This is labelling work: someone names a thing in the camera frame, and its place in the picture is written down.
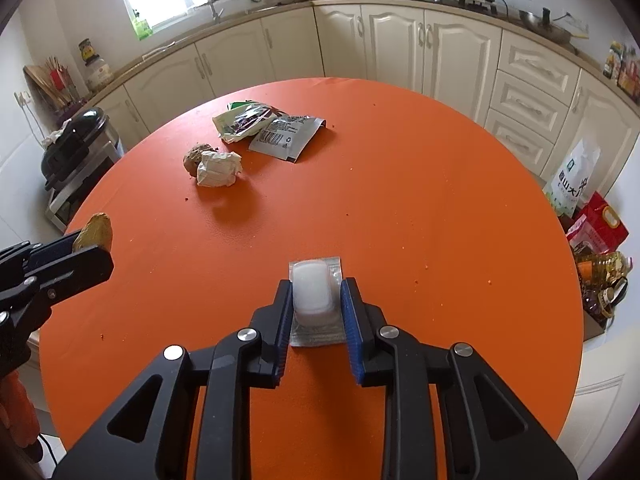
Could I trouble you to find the white panel door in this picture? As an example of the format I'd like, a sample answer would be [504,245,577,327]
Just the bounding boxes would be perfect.
[572,300,640,480]

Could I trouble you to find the orange round table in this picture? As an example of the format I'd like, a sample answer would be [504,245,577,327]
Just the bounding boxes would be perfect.
[39,77,585,480]

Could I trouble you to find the cream sink base cabinets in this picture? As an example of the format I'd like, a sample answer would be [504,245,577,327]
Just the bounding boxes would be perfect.
[87,7,326,153]

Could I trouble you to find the cream stove base cabinets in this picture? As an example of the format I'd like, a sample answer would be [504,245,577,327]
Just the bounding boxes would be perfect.
[312,2,640,201]

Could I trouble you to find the black cable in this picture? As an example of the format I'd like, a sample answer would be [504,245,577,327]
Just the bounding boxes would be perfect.
[35,432,66,463]

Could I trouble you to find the steel wok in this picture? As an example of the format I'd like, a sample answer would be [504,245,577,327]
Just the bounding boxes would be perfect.
[517,7,591,46]

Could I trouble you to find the cluster of condiment bottles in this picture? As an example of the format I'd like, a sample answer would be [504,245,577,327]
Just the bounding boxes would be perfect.
[602,40,640,93]

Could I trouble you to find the silver foil wrapper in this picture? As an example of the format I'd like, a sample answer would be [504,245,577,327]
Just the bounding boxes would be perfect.
[248,115,327,163]

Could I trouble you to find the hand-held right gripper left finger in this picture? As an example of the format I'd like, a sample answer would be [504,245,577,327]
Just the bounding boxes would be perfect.
[50,279,296,480]

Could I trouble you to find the green white snack wrapper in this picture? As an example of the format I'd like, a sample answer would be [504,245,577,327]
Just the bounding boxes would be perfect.
[212,101,283,143]

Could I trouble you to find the white crumpled tissue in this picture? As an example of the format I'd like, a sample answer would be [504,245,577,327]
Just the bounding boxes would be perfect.
[196,150,243,188]

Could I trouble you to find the green dish soap bottle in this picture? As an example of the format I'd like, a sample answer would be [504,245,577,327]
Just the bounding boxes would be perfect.
[131,10,153,41]

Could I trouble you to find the beige kitchen countertop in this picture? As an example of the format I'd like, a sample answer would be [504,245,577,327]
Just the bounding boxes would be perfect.
[85,0,640,106]

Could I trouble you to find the white plastic blister pack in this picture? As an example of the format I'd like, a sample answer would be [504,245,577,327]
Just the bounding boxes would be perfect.
[288,255,348,348]

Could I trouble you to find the chrome faucet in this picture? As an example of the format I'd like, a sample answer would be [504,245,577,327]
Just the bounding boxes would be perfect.
[191,0,221,23]

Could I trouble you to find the person's left forearm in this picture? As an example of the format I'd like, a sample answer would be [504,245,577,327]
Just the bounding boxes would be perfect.
[0,370,42,463]

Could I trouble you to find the red rice bag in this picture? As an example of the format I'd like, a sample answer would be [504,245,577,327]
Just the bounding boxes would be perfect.
[565,191,630,256]

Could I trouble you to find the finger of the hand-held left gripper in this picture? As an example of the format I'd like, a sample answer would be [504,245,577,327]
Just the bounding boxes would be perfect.
[0,232,81,273]
[0,245,115,321]

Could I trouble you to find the dark cooking oil bottle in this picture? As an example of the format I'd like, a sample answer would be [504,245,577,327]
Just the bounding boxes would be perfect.
[582,275,628,318]

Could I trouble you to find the cream cabinet drawer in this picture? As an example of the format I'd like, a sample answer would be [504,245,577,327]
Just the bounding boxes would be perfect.
[497,30,581,106]
[484,109,556,171]
[487,71,571,133]

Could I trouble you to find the black round electric appliance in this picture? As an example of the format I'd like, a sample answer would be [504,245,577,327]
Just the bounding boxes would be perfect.
[40,107,110,191]

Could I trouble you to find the white green rice bag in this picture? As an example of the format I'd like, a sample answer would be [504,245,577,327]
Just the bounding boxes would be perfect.
[542,137,603,216]

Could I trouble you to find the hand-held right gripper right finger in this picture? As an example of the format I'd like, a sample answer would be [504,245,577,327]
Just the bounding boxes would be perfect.
[340,276,581,480]

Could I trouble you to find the red chopstick holder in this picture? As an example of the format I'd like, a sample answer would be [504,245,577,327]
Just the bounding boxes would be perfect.
[44,55,76,106]

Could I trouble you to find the purple drip tray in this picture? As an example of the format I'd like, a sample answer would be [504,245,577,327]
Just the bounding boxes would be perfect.
[55,97,91,121]

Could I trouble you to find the brown food scrap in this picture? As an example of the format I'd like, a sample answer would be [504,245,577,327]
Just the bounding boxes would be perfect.
[72,212,113,253]
[182,144,216,178]

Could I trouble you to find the large clear jar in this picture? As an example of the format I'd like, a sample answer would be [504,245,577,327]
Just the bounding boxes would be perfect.
[85,57,115,92]

